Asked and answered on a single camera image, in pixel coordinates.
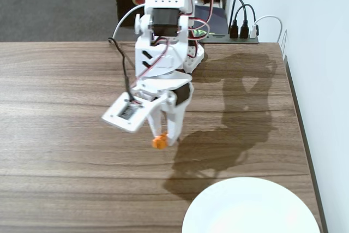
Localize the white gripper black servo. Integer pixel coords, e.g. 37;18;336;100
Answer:
130;72;195;147

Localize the orange lego block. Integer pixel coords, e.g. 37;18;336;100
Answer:
151;132;169;151

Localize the white round plate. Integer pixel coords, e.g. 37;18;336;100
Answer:
182;177;321;233

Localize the black usb hub bar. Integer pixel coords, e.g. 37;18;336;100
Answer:
201;35;259;45

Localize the dark navy box green print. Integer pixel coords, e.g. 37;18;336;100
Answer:
194;5;228;37

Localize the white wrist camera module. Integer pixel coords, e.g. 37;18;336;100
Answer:
101;92;161;133

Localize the black camera cable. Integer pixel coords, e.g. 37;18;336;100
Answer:
107;37;139;107

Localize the white camera cable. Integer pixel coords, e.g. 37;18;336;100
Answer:
111;3;145;41

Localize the black usb cable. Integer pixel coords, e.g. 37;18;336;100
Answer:
228;0;246;40
239;3;257;39

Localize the white usb cable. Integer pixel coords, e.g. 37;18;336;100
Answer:
250;14;284;45

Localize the thin white wire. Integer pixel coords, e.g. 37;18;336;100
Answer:
280;28;288;57

